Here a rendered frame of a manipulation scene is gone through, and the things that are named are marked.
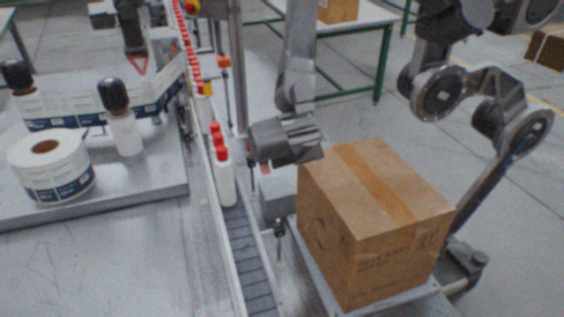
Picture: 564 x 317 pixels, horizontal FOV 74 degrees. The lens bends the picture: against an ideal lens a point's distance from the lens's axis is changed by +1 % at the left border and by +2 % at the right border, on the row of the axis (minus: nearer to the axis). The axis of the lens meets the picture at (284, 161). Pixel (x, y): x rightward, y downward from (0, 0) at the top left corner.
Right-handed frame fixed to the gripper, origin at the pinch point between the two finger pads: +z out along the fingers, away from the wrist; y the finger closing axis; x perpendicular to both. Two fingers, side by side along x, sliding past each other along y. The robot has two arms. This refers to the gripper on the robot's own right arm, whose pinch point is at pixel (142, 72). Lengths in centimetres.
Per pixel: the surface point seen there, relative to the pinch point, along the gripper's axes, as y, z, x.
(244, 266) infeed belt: 59, 30, 17
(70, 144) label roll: 9.5, 16.0, -24.7
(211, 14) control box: -12.4, -11.9, 25.3
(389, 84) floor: -175, 120, 214
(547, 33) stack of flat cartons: -172, 89, 394
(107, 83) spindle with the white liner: 2.8, 0.7, -10.5
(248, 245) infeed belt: 52, 30, 20
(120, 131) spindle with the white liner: 4.9, 16.9, -10.9
